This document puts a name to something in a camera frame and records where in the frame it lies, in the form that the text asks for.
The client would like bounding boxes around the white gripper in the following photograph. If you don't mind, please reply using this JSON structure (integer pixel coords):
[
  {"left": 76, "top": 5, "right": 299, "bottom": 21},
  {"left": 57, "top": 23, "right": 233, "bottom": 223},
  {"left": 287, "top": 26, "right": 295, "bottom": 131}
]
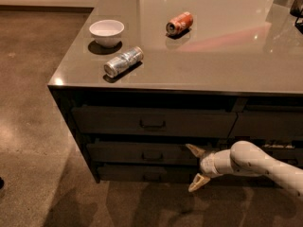
[{"left": 186, "top": 144, "right": 221, "bottom": 192}]

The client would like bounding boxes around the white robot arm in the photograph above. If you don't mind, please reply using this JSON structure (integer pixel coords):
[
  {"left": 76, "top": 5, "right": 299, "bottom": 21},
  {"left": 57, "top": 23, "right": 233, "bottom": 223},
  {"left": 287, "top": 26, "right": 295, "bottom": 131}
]
[{"left": 186, "top": 141, "right": 303, "bottom": 201}]

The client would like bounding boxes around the dark counter cabinet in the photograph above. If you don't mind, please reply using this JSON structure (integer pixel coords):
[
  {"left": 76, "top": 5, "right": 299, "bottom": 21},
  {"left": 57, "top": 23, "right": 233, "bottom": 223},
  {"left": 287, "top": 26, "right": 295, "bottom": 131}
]
[{"left": 48, "top": 0, "right": 303, "bottom": 181}]

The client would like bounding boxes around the silver soda can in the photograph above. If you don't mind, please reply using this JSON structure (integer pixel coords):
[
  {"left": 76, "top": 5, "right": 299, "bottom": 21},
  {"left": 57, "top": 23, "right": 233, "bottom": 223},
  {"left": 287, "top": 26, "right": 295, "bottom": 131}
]
[{"left": 104, "top": 46, "right": 144, "bottom": 79}]

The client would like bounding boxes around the orange soda can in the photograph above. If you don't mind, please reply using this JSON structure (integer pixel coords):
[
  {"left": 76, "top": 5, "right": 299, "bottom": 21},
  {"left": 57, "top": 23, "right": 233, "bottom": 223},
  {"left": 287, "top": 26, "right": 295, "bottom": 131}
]
[{"left": 166, "top": 11, "right": 193, "bottom": 36}]

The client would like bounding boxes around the white bowl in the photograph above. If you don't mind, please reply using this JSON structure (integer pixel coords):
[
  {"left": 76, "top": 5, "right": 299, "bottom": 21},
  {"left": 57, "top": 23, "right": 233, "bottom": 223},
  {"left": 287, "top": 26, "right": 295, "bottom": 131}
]
[{"left": 89, "top": 20, "right": 124, "bottom": 48}]

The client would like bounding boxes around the dark shoe tip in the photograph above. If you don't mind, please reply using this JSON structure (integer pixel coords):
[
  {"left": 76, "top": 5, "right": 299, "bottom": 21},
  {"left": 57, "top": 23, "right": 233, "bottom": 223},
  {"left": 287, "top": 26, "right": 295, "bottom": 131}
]
[{"left": 0, "top": 177, "right": 5, "bottom": 191}]

